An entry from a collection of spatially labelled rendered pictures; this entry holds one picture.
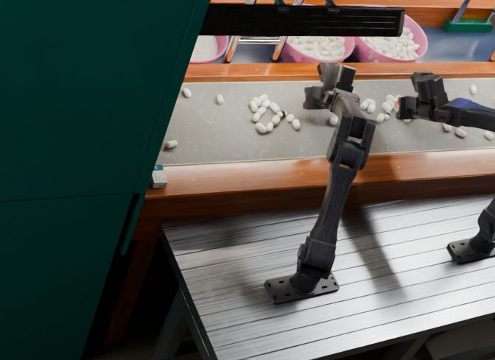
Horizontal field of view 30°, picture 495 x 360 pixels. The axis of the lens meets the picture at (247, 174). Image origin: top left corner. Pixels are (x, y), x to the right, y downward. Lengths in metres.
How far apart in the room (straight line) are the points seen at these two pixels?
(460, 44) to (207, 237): 1.38
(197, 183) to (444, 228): 0.77
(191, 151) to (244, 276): 0.38
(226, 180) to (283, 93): 0.45
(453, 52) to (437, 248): 0.91
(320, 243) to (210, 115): 0.54
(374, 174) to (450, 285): 0.37
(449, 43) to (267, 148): 1.04
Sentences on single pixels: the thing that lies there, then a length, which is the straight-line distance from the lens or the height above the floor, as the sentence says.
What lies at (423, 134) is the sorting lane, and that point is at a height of 0.74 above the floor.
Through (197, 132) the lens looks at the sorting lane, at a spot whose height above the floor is 0.74.
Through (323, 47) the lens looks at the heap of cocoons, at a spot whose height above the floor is 0.74.
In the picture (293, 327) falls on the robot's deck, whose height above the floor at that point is 0.67.
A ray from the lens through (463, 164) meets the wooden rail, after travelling 2.81.
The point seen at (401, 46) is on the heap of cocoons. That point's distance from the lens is 3.13.
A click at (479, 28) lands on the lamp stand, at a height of 0.70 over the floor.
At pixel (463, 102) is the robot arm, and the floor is 1.02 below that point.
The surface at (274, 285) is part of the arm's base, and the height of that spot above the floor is 0.68.
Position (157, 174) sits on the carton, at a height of 0.79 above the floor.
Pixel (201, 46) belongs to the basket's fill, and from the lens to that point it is 2.81.
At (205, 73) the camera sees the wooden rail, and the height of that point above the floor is 0.77.
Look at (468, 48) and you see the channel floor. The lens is 3.41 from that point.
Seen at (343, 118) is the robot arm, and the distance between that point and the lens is 2.29.
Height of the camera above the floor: 2.53
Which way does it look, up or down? 46 degrees down
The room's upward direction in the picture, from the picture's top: 24 degrees clockwise
